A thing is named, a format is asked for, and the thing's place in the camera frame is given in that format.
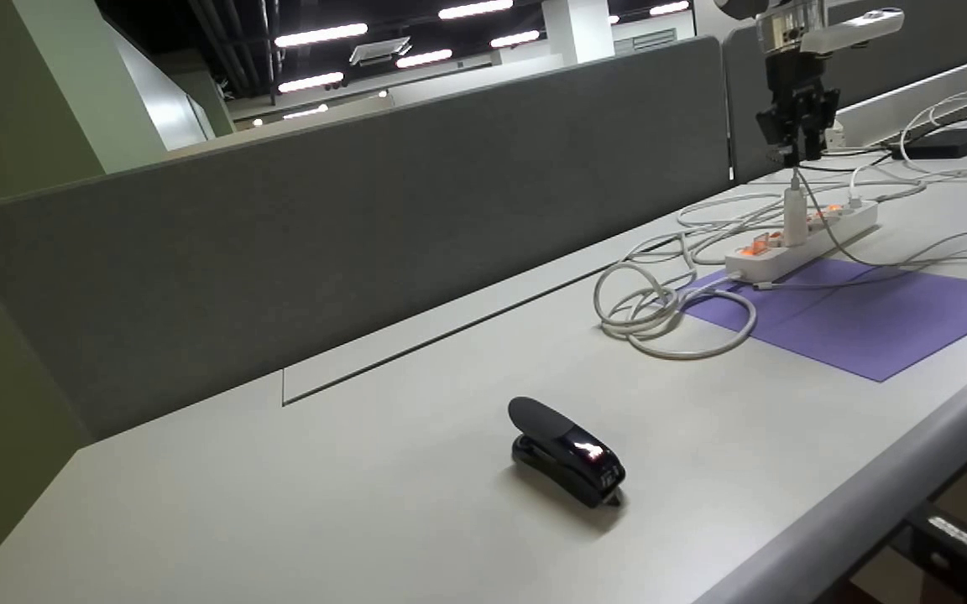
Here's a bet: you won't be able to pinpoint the thin grey cable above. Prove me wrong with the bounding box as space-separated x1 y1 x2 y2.
789 163 967 276
807 94 967 210

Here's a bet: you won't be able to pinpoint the fluorescent ceiling light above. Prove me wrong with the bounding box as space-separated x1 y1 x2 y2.
271 20 371 53
274 68 349 96
437 0 518 25
394 44 456 69

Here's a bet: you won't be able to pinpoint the short grey divider panel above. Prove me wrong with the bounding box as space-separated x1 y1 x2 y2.
721 0 967 183

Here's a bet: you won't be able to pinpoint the black metal frame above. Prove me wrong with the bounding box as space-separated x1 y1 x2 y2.
902 506 967 604

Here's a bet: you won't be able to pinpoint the purple paper sheet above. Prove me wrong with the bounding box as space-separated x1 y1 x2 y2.
679 251 967 385

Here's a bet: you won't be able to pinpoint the white cable duct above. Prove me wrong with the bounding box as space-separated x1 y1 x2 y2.
829 53 967 153

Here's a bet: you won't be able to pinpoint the black stapler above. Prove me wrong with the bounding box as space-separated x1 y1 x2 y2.
505 393 631 513

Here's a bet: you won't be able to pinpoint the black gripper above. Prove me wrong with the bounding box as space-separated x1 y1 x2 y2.
751 48 845 169

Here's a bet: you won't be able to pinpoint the white coiled power cord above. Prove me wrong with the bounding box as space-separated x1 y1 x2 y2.
589 198 799 366

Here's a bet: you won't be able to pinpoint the black flat device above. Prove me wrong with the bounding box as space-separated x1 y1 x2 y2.
894 117 967 162

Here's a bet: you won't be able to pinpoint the white plug adapter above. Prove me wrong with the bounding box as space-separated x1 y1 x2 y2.
778 180 812 245

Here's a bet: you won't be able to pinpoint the white power strip orange switches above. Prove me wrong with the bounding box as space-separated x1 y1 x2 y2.
721 195 882 292

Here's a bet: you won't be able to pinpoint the long grey divider panel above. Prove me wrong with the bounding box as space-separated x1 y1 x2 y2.
0 34 736 444

